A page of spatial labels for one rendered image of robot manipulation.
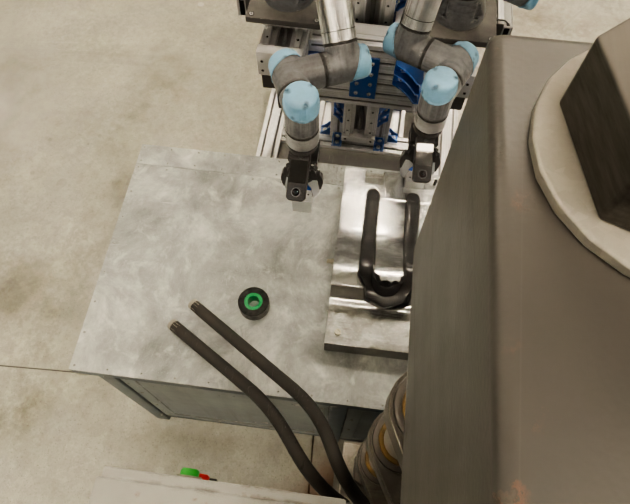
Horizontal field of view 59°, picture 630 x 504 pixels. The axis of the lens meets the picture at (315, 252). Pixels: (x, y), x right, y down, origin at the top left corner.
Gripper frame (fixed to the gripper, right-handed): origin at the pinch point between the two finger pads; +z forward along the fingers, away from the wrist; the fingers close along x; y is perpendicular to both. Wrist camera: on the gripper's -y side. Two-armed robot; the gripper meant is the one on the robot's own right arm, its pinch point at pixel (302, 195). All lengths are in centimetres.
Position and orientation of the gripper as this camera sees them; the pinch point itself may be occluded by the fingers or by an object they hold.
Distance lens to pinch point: 144.5
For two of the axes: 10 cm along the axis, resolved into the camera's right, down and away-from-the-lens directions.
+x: -9.9, -1.1, 0.5
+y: 1.3, -8.9, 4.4
